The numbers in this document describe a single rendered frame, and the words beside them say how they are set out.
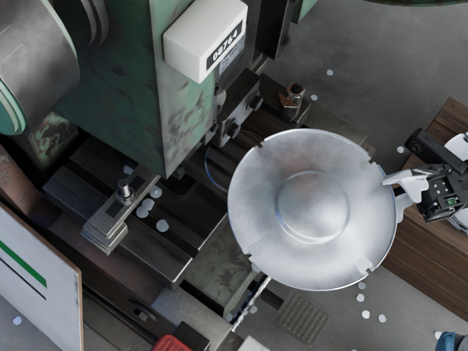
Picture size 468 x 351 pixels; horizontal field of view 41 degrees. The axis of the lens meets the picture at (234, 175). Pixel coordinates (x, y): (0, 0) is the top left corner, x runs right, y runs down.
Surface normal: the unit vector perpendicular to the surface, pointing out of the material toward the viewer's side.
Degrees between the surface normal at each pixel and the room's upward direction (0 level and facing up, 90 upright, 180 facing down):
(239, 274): 0
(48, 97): 94
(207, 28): 0
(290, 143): 3
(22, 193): 74
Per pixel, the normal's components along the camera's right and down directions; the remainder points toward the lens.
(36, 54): 0.76, 0.31
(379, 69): 0.06, -0.41
